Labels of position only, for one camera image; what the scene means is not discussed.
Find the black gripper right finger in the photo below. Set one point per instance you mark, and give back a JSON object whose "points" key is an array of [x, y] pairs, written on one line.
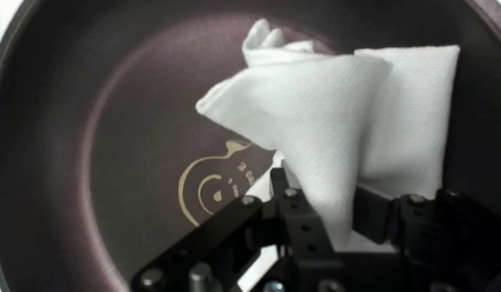
{"points": [[380, 215]]}

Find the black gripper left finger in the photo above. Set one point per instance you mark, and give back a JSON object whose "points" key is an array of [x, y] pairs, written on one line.
{"points": [[301, 227]]}

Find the white kitchen towel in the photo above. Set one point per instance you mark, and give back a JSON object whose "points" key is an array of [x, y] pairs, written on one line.
{"points": [[325, 118]]}

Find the black frying pan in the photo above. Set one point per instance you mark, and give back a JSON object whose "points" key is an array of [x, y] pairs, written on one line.
{"points": [[98, 162]]}

